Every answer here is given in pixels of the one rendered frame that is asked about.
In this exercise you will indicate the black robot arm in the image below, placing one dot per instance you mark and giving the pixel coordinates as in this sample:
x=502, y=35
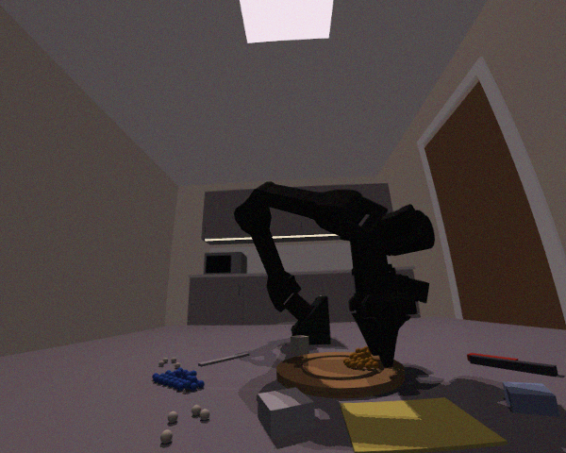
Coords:
x=338, y=211

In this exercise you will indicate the brown round bead board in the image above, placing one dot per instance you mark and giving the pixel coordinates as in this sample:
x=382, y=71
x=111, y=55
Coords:
x=325, y=375

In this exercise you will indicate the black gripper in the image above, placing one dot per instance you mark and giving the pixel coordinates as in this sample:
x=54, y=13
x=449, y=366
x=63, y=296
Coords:
x=380, y=314

